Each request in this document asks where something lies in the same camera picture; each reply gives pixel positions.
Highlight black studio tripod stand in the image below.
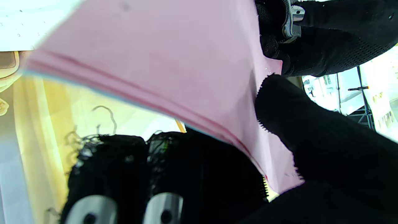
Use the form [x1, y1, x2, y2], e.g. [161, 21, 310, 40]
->
[348, 65, 375, 129]

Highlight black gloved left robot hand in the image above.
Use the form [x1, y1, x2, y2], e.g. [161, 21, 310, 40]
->
[255, 0, 398, 77]

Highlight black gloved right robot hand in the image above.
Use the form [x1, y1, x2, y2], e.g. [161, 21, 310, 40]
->
[61, 74, 398, 224]

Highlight pink paper document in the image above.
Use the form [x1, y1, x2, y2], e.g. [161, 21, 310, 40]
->
[23, 0, 304, 194]

